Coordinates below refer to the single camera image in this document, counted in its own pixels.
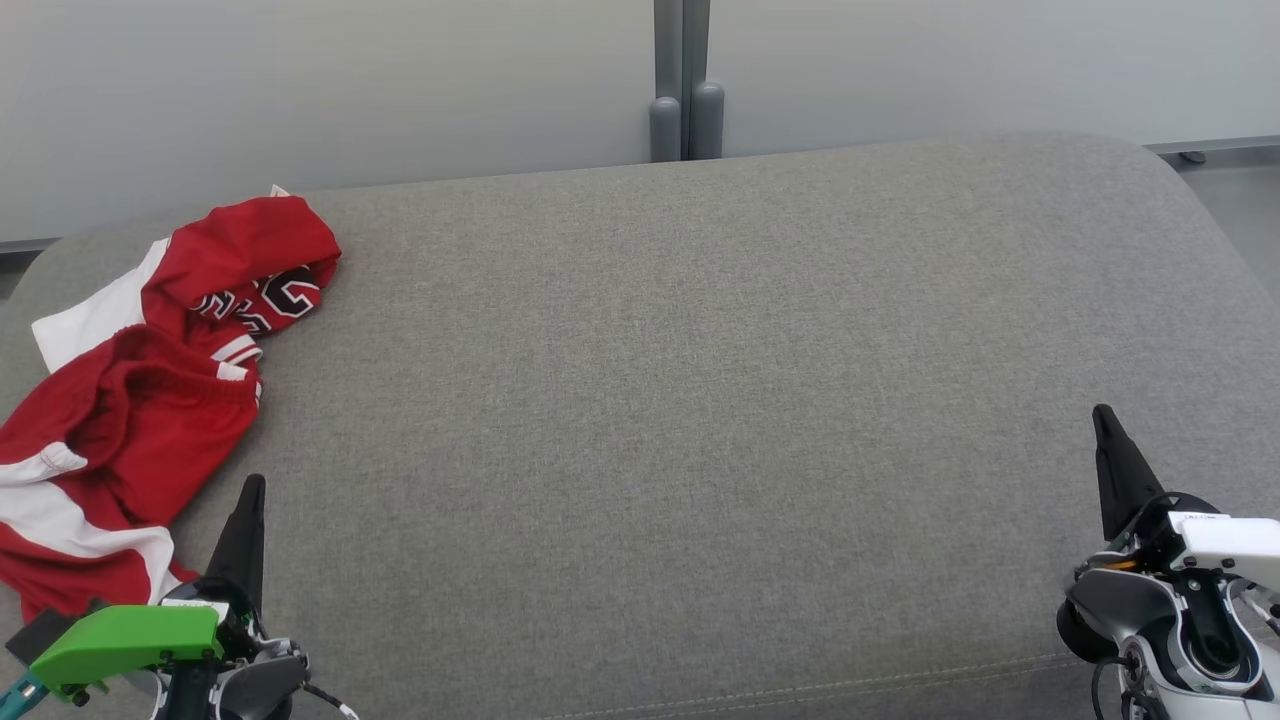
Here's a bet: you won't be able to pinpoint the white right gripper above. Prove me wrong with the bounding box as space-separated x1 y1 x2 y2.
1092 404 1280 591

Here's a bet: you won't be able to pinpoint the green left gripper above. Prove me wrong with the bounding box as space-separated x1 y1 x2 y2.
28 474 271 701

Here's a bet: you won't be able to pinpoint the red and white shorts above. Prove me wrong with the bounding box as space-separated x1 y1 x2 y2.
0 325 263 623

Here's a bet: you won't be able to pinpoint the red white number jersey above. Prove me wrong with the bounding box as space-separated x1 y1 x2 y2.
32 185 343 386

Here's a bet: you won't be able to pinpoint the grey fabric covered table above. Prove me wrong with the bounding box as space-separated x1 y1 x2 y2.
0 130 1280 720

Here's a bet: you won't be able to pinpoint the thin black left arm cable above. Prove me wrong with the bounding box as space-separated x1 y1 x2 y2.
300 683 359 720

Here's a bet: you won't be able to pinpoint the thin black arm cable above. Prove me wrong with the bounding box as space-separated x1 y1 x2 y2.
300 683 359 720
1090 655 1133 720

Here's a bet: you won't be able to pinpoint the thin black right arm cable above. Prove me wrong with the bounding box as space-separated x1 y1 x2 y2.
1090 655 1133 720

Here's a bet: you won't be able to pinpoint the left camera cable teal plug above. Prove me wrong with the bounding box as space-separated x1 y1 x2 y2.
0 672 46 720

